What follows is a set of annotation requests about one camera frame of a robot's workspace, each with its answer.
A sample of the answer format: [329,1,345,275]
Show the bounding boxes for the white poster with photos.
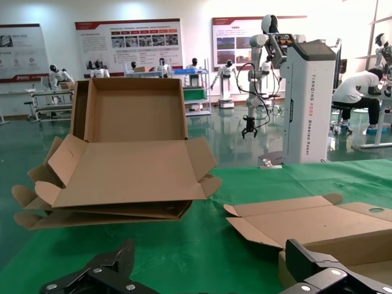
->
[211,15,307,69]

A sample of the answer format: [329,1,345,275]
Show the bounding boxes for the flat cardboard box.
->
[11,183,194,231]

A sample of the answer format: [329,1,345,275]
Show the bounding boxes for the grey wall poster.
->
[0,23,50,84]

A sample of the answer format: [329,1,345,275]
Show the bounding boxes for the small open cardboard box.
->
[223,192,392,287]

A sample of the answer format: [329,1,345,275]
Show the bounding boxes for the person in white shirt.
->
[332,67,390,131]

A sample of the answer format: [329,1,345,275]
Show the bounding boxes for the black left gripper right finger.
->
[280,238,392,294]

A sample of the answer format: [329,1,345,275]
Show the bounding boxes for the humanoid robot on wheeled base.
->
[210,59,239,108]

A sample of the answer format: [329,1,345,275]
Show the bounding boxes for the black rolling stool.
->
[330,102,353,135]

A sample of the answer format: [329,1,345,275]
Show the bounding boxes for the metal roller workbench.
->
[23,80,76,123]

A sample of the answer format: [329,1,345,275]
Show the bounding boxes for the large open cardboard box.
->
[47,77,223,209]

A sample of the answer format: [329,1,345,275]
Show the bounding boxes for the white red process poster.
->
[75,18,184,78]

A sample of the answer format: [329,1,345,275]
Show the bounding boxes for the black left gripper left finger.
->
[39,238,160,294]

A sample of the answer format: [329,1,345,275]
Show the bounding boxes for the grey machine base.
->
[241,13,337,166]

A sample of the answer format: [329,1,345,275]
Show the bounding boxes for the dark storage cabinet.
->
[335,38,349,90]

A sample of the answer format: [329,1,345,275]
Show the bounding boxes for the white office desk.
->
[352,85,392,151]

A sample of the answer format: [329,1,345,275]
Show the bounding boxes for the green tablecloth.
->
[0,158,392,294]

